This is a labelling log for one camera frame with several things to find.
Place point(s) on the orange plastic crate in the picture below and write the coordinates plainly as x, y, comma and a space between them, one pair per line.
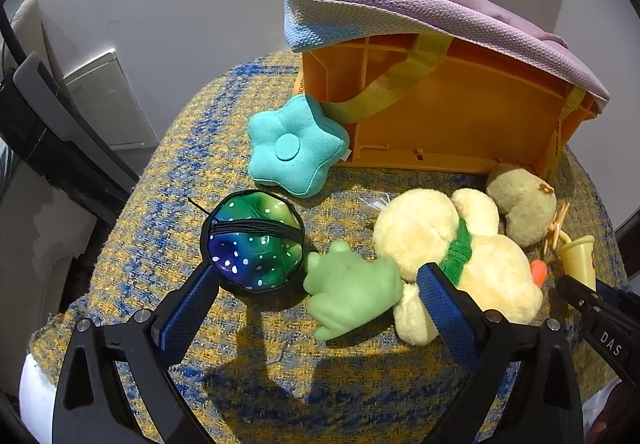
465, 113

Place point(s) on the small orange toy carrot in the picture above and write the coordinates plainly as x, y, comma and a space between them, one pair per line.
538, 272

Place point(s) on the yellow toy cup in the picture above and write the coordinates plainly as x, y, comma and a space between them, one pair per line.
580, 259

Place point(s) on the olive green plush toy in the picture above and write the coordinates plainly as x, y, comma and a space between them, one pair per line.
522, 204

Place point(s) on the black grey chair frame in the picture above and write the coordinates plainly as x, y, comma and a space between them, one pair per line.
55, 123

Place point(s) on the white flat box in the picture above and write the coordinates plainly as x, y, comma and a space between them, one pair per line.
105, 98

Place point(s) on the teal star plush cushion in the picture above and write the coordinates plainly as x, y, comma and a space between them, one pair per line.
295, 143

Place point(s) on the yellow blue woven blanket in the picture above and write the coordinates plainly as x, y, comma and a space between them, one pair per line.
200, 163

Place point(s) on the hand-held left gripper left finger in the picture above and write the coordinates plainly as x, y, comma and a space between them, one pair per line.
186, 311

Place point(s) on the pink blue mesh bag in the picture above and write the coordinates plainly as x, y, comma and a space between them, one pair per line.
400, 8

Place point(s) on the white round object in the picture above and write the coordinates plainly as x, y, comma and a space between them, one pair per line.
37, 399

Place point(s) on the wooden clothespin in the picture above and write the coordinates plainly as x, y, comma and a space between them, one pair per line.
556, 229

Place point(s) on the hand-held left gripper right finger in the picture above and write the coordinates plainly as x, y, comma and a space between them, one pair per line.
446, 309

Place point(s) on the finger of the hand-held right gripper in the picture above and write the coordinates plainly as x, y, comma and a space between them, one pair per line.
575, 291

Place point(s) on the blue green spotted pouch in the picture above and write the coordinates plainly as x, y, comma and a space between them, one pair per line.
252, 244

